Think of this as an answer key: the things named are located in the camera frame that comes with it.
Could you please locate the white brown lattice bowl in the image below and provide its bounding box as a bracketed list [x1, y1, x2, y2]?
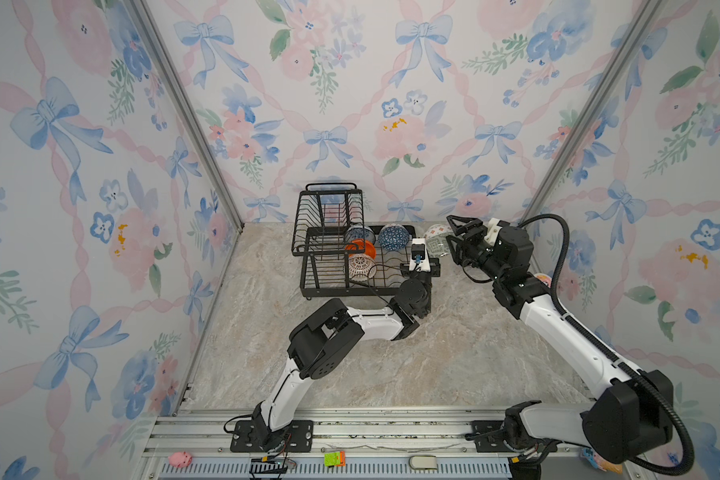
[348, 254, 377, 282]

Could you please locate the blue triangle pattern bowl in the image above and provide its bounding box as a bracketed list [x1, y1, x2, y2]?
[377, 224, 411, 251]

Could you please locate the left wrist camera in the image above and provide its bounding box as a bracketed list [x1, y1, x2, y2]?
[409, 238, 431, 272]

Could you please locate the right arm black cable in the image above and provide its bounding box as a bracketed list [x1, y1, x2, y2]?
[518, 213, 695, 476]

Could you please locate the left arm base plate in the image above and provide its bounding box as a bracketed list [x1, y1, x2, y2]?
[230, 419, 314, 454]

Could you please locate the green patterned bowl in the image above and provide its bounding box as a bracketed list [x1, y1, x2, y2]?
[424, 224, 452, 258]

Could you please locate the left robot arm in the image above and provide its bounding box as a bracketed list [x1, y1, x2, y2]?
[251, 260, 441, 451]

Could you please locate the ice cream cone toy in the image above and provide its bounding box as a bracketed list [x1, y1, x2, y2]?
[579, 448, 623, 475]

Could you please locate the aluminium front rail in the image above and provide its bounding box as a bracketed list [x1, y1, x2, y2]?
[137, 404, 655, 480]

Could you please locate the aluminium corner post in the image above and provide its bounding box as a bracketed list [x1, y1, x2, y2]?
[124, 0, 244, 233]
[520, 0, 666, 222]

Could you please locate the aluminium corner post left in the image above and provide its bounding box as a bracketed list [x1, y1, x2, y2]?
[124, 0, 244, 233]

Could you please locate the blue floral bowl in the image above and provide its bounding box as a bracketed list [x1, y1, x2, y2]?
[344, 225, 375, 244]

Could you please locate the aluminium corner post right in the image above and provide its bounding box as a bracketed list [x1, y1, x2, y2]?
[520, 0, 666, 222]

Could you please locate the white small eraser block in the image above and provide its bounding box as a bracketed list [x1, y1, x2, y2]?
[408, 455, 438, 471]

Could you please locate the pink yogurt cup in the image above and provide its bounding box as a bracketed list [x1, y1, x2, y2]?
[535, 273, 552, 287]

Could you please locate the green orange small block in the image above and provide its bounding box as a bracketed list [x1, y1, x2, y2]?
[323, 451, 346, 468]

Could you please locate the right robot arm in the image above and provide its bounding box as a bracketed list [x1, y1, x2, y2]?
[447, 215, 696, 476]

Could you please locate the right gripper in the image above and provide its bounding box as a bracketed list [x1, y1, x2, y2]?
[446, 216, 506, 288]

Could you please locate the pink toy pig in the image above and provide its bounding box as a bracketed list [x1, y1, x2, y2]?
[168, 452, 193, 469]

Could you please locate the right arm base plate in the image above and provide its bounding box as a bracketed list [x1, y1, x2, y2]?
[469, 418, 558, 454]

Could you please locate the orange plastic bowl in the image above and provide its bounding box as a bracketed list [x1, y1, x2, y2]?
[345, 239, 377, 260]

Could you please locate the black wire dish rack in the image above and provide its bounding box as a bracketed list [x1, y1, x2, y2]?
[291, 182, 440, 300]

